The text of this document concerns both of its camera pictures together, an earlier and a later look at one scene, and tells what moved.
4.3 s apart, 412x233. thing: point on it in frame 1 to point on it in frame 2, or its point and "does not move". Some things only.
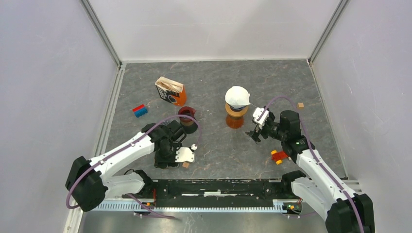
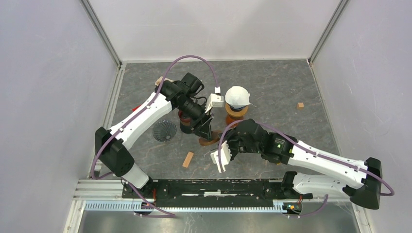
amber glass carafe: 234,122 does not move
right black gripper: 255,135 to 229,140
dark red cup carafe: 188,124 does not move
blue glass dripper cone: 237,108 does not move
